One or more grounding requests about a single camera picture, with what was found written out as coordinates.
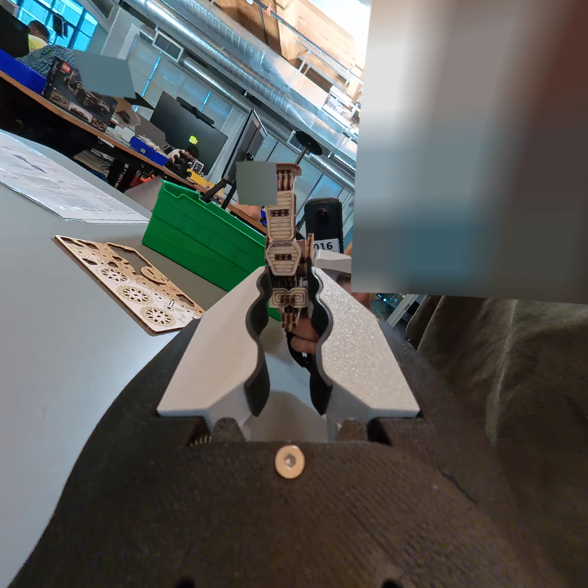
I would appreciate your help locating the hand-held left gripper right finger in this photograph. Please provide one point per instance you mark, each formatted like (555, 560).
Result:
(363, 363)

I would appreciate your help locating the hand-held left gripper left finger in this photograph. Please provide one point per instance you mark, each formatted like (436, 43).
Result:
(216, 358)

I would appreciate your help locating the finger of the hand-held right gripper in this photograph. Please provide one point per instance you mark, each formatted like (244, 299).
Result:
(335, 264)

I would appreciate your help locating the wooden model assembly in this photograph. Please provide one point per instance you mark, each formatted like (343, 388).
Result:
(285, 257)

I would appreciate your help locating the wooden parts sheet with wheels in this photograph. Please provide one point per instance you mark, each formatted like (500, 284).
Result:
(156, 294)

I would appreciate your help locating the grey desk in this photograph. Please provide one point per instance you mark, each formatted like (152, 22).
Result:
(69, 367)

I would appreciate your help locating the person's right hand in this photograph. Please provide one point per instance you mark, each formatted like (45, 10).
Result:
(307, 337)

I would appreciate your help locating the mannequin bust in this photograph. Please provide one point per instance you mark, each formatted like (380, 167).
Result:
(252, 211)

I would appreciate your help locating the black disc stand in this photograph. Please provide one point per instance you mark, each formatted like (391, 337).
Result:
(308, 140)

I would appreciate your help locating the slim black monitor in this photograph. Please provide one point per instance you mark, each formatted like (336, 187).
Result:
(248, 142)

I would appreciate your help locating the black office chair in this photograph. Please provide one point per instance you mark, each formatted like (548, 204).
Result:
(213, 190)

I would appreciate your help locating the green plastic bin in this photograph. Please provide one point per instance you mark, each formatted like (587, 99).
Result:
(197, 239)

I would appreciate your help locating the person's olive clothing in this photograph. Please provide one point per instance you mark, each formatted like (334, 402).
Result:
(505, 413)

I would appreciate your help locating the large black monitor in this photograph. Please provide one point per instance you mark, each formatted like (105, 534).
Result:
(183, 128)

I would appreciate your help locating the black video bar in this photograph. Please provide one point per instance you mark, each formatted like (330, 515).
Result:
(195, 110)

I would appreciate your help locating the grey cardboard panel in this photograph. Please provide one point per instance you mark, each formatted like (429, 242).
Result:
(140, 195)

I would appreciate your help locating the blue storage bin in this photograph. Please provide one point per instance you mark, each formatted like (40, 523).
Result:
(147, 149)
(18, 69)

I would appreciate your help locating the open cardboard box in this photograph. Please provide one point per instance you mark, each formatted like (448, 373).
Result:
(126, 117)

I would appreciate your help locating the printed paper sheets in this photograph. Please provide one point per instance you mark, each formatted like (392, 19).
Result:
(55, 183)

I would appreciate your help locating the black printed toy box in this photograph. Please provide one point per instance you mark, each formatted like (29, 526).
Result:
(69, 92)

